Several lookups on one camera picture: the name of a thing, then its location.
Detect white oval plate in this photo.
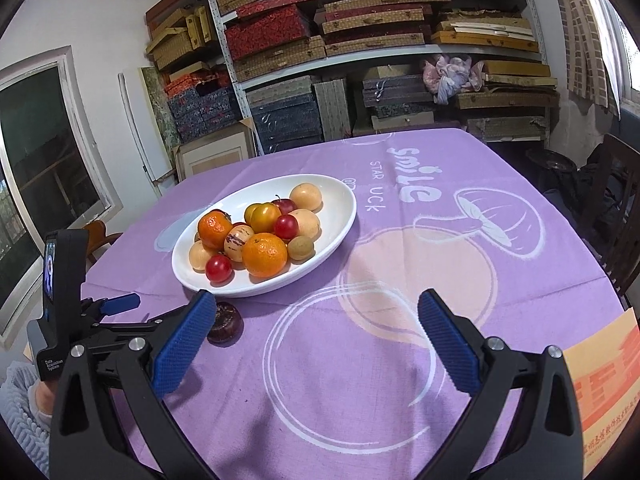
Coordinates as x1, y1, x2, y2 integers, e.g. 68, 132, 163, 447
171, 174, 357, 299

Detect white framed window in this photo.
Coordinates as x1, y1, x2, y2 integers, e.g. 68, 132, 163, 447
0, 45, 123, 346

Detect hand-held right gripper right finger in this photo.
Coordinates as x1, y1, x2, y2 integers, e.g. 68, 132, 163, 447
417, 288, 585, 480

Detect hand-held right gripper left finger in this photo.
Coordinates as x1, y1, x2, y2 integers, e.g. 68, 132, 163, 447
47, 290, 217, 480

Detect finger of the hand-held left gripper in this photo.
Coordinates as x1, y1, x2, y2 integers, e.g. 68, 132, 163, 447
80, 293, 141, 321
95, 305, 193, 344

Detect orange printed cardboard box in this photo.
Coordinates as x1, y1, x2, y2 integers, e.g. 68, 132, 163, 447
562, 307, 640, 478

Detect bright window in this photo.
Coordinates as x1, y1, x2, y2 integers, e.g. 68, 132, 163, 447
612, 0, 640, 111

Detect pink plastic bag bundle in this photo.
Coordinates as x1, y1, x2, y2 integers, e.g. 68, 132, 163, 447
421, 54, 487, 106

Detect white leaning board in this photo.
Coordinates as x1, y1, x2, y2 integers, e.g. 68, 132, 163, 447
118, 67, 173, 196

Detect dark round stool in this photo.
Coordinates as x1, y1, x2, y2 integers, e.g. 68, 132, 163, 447
525, 149, 576, 186

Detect red patterned boxes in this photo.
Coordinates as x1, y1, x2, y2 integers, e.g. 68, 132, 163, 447
224, 0, 321, 61

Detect orange patterned box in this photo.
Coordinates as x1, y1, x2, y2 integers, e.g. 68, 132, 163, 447
164, 71, 232, 98

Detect green marbled panel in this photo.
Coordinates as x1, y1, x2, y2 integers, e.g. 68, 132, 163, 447
141, 66, 180, 148

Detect framed picture in cardboard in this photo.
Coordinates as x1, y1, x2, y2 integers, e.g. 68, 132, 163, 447
172, 117, 261, 181

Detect large brown longan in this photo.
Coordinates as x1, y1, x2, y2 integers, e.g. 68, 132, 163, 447
287, 236, 315, 261

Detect white metal shelving rack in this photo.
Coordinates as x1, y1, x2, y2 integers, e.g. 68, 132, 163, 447
202, 0, 551, 158

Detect brick patterned curtain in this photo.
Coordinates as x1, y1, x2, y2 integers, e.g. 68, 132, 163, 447
545, 0, 623, 121

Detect dark grey box stack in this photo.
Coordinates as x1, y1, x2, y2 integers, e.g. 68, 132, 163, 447
361, 74, 436, 120
245, 76, 325, 156

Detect dark clothing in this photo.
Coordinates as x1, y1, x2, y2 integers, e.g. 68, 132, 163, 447
545, 147, 631, 221

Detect orange mandarin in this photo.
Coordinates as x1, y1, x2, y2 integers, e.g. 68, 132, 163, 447
242, 232, 289, 279
197, 211, 234, 252

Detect large pale yellow pear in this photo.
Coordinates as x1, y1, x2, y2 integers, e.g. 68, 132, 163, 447
289, 183, 323, 212

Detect dark wooden chair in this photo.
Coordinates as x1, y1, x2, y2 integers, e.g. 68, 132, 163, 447
580, 132, 640, 311

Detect stack of blue patterned boxes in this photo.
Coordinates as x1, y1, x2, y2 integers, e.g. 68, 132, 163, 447
165, 85, 243, 145

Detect pale orange plum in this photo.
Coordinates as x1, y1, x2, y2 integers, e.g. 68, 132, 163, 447
188, 240, 221, 274

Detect shelf of gift boxes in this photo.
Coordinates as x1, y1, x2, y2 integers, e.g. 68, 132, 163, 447
145, 0, 561, 143

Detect striped yellow pepino melon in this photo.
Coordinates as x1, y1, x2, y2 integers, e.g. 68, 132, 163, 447
223, 225, 256, 263

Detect person's left forearm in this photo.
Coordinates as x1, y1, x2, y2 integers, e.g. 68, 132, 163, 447
0, 360, 56, 480

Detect light wooden chair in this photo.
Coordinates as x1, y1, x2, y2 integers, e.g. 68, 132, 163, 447
80, 220, 124, 263

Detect dark purple passion fruit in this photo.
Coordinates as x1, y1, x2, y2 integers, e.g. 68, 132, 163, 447
206, 301, 244, 345

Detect yellow persimmon with dark spot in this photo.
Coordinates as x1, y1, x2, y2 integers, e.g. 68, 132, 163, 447
289, 209, 321, 242

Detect purple printed tablecloth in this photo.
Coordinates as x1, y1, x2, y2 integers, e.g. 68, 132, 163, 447
77, 127, 636, 480

